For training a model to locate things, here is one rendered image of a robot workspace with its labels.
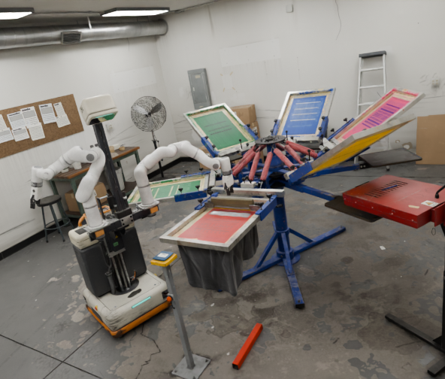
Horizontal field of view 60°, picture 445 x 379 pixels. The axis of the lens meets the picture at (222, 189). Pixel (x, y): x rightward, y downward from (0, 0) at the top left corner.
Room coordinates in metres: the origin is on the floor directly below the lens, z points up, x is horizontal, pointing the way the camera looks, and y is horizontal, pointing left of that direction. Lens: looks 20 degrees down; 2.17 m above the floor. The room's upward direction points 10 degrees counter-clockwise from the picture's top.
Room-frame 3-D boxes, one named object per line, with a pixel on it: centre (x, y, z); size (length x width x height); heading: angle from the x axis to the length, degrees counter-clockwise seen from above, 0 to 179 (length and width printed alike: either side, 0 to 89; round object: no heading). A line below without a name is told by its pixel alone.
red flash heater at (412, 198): (2.29, -1.16, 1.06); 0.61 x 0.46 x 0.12; 26
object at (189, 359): (2.28, 0.47, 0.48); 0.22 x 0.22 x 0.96; 56
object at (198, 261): (2.44, 0.22, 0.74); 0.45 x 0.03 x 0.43; 56
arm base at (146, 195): (2.88, 0.61, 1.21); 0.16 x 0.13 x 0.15; 36
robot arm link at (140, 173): (2.88, 0.60, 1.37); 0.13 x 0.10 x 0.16; 179
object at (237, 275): (2.53, -0.09, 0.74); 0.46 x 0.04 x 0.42; 146
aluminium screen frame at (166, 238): (2.69, 0.05, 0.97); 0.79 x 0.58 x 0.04; 146
